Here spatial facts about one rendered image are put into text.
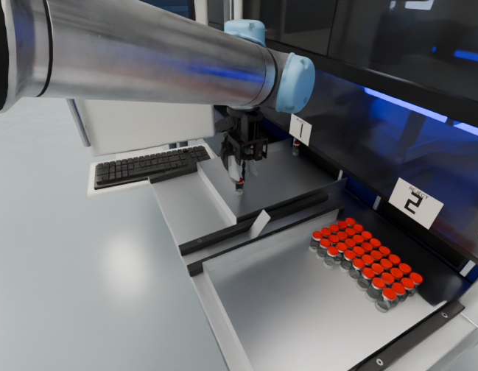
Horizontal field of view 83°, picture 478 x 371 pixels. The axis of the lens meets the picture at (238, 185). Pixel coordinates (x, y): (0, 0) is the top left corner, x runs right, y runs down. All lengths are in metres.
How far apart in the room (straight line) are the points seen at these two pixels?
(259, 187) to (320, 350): 0.43
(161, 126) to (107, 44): 0.93
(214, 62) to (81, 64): 0.12
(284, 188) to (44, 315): 1.41
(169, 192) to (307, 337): 0.49
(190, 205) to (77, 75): 0.55
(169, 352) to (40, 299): 0.77
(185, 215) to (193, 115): 0.54
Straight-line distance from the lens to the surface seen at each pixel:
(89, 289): 1.78
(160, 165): 0.99
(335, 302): 0.56
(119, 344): 1.56
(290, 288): 0.56
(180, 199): 0.74
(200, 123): 1.15
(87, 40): 0.20
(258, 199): 0.72
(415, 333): 0.57
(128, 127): 1.12
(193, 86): 0.26
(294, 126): 0.79
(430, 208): 0.58
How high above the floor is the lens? 1.35
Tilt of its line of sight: 37 degrees down
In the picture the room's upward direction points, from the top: straight up
